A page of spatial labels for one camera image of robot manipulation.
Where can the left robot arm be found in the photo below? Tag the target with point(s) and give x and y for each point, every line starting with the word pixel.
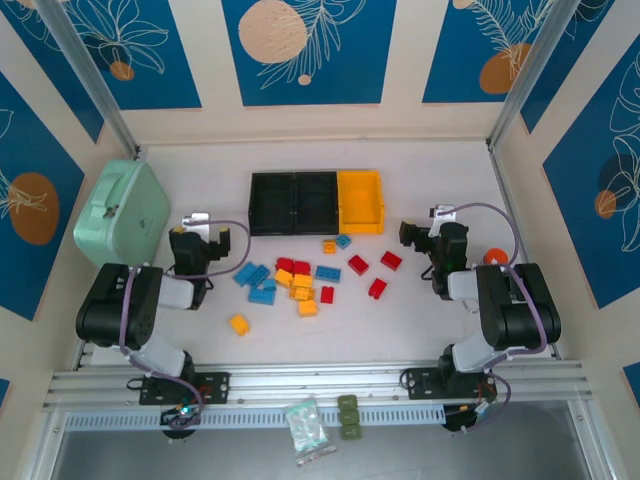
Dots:
pixel 115 305

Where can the aluminium mounting rail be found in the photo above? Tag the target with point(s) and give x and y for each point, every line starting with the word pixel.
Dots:
pixel 320 380

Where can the yellow plastic bin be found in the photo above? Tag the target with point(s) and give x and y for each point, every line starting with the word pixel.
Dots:
pixel 360 200

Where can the mint green zip case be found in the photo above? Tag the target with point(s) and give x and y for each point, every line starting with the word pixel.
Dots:
pixel 122 220

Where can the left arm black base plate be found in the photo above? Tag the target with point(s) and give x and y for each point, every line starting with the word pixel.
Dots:
pixel 215 387

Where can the small yellow lego brick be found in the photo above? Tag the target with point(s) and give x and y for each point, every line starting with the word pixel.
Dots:
pixel 329 247

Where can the red lego brick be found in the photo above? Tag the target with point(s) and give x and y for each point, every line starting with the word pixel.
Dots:
pixel 285 263
pixel 377 289
pixel 391 260
pixel 358 264
pixel 327 294
pixel 301 267

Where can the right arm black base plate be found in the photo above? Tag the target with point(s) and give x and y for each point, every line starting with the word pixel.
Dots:
pixel 417 382

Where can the orange capped bottle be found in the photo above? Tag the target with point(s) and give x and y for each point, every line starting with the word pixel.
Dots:
pixel 496 256

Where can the clear plastic zip bag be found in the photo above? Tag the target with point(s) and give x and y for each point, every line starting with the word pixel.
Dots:
pixel 307 430

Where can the black plastic bin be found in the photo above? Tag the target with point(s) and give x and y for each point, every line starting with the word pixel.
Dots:
pixel 316 205
pixel 272 205

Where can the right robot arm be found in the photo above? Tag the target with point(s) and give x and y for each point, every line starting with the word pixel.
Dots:
pixel 520 310

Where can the aluminium frame post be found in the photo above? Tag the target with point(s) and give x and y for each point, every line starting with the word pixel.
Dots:
pixel 90 75
pixel 535 75

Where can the small blue lego brick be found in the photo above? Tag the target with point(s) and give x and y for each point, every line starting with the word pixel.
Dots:
pixel 270 285
pixel 343 241

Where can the aluminium side rail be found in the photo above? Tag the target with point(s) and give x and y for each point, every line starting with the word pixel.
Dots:
pixel 82 357
pixel 502 185

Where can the olive green pad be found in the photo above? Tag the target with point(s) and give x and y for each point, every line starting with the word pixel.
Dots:
pixel 348 403
pixel 350 432
pixel 349 417

